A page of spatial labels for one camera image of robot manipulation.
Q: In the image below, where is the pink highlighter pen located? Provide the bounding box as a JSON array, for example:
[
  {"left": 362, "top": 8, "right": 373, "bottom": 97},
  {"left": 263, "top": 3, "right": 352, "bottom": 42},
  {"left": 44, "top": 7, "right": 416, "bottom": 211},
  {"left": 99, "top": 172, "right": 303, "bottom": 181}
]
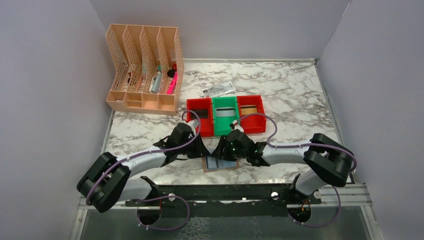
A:
[{"left": 166, "top": 72, "right": 178, "bottom": 95}]

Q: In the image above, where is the black binder clip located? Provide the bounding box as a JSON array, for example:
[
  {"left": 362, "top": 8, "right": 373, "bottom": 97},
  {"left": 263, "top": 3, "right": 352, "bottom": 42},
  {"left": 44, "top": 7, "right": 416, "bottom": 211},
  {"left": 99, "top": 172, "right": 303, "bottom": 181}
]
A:
[{"left": 167, "top": 63, "right": 178, "bottom": 80}]

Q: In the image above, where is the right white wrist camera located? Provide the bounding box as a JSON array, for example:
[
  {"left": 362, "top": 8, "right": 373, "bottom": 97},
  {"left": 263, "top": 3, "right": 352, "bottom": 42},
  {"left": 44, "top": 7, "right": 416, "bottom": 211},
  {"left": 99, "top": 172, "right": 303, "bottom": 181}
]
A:
[{"left": 230, "top": 120, "right": 244, "bottom": 133}]

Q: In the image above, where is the tan leather card holder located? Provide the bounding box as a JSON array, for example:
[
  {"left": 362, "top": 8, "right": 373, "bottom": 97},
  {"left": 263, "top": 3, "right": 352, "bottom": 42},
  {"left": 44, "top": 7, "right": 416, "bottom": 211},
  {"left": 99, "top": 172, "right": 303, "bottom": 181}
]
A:
[{"left": 202, "top": 156, "right": 240, "bottom": 173}]

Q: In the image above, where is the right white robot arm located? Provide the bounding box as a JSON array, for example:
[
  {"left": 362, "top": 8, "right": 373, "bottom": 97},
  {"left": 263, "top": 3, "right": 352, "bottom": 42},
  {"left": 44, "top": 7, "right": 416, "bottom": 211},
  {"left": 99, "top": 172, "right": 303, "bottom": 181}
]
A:
[{"left": 211, "top": 130, "right": 357, "bottom": 199}]

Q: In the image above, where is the grey green marker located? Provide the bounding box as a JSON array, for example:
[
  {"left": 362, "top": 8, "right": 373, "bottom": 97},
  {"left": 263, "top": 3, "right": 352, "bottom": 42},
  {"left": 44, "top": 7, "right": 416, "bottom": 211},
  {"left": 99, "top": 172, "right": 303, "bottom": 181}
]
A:
[{"left": 149, "top": 65, "right": 163, "bottom": 94}]

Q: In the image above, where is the right red plastic bin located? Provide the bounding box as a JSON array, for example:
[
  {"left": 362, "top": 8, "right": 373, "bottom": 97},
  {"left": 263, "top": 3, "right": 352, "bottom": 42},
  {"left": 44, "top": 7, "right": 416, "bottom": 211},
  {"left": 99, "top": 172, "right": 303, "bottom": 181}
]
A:
[{"left": 236, "top": 95, "right": 267, "bottom": 134}]

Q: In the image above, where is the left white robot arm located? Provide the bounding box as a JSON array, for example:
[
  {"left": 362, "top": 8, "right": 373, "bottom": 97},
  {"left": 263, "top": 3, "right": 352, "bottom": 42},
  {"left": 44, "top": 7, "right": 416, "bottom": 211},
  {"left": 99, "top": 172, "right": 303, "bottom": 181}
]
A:
[{"left": 76, "top": 122, "right": 210, "bottom": 213}]

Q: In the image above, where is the silver card from holder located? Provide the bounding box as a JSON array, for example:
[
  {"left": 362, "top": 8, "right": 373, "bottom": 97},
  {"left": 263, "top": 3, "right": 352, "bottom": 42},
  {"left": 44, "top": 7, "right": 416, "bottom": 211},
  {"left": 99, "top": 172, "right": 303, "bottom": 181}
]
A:
[{"left": 215, "top": 107, "right": 236, "bottom": 118}]

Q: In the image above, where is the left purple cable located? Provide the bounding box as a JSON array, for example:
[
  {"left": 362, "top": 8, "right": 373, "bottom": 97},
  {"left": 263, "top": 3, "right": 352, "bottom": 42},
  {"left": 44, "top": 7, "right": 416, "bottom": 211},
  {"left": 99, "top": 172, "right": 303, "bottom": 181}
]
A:
[{"left": 85, "top": 110, "right": 202, "bottom": 232}]

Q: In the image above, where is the black card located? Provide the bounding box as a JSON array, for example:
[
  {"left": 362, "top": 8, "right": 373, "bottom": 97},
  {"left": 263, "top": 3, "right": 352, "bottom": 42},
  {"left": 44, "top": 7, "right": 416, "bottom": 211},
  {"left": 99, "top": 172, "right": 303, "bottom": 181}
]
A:
[{"left": 193, "top": 109, "right": 209, "bottom": 119}]

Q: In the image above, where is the gold card with stripe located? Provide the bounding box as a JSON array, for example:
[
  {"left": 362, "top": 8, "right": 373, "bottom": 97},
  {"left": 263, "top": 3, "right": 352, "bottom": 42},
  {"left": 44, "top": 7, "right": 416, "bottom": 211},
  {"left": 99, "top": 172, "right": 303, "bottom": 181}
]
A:
[{"left": 239, "top": 105, "right": 258, "bottom": 117}]

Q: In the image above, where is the peach plastic file organizer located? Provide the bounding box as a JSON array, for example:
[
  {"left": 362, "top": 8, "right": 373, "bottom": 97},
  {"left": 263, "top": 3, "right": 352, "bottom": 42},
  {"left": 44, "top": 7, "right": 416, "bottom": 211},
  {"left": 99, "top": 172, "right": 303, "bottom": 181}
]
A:
[{"left": 105, "top": 24, "right": 185, "bottom": 115}]

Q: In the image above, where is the green plastic bin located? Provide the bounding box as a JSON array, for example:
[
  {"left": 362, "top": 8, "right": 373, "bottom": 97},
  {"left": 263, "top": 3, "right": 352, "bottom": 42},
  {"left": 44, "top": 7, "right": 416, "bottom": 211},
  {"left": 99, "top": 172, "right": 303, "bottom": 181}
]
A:
[{"left": 212, "top": 96, "right": 240, "bottom": 137}]

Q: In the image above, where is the clear protractor ruler packet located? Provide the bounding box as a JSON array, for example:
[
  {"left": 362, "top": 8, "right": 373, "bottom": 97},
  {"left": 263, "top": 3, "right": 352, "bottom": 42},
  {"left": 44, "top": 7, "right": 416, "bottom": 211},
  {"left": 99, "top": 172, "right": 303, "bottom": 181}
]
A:
[{"left": 201, "top": 81, "right": 236, "bottom": 98}]

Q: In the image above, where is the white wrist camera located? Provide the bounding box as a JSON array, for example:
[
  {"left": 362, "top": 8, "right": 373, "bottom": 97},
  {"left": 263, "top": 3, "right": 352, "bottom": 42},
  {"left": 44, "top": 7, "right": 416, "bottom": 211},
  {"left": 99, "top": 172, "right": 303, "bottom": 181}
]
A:
[
  {"left": 230, "top": 120, "right": 244, "bottom": 133},
  {"left": 186, "top": 119, "right": 199, "bottom": 133}
]

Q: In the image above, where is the red plastic bin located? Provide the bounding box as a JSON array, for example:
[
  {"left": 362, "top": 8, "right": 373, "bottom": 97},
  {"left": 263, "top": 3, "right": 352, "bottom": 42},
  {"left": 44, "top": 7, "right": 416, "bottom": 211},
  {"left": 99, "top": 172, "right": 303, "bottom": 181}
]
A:
[
  {"left": 186, "top": 98, "right": 214, "bottom": 137},
  {"left": 236, "top": 95, "right": 267, "bottom": 134}
]

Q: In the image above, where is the left red plastic bin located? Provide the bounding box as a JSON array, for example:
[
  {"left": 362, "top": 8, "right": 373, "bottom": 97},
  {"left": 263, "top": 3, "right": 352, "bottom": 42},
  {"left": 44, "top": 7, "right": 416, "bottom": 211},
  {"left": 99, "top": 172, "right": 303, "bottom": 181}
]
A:
[{"left": 186, "top": 98, "right": 214, "bottom": 137}]

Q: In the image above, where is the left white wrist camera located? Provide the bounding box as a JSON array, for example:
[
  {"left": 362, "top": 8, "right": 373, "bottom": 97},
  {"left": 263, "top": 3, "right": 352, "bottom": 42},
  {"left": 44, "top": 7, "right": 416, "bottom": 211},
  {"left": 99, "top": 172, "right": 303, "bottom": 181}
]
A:
[{"left": 186, "top": 119, "right": 199, "bottom": 133}]

